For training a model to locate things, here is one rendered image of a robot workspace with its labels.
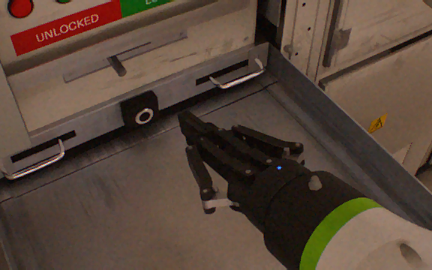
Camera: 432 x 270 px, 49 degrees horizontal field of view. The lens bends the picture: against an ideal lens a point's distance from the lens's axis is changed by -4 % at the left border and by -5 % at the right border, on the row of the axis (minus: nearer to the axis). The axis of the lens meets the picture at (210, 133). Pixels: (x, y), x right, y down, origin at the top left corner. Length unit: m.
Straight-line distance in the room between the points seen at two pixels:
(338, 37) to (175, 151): 0.37
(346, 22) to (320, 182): 0.57
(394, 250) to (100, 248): 0.48
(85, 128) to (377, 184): 0.48
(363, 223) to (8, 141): 0.44
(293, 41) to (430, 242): 0.61
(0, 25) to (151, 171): 0.33
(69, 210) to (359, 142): 0.47
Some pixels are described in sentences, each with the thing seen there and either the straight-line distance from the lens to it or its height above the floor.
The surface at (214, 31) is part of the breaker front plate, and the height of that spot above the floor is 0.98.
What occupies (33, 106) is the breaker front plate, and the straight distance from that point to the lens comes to 0.76.
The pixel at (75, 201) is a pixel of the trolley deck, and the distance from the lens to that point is 0.79.
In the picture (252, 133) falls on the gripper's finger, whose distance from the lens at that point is 0.56.
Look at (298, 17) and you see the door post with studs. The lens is 0.88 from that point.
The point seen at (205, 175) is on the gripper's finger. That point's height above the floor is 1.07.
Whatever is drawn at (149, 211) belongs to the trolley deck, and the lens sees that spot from 0.76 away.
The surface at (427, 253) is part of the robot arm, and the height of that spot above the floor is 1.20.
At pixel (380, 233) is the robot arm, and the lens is 0.37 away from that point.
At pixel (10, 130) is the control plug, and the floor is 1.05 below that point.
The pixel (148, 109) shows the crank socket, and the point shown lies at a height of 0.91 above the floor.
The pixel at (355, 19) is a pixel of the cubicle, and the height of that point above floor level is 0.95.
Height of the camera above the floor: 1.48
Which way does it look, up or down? 48 degrees down
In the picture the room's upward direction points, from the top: straight up
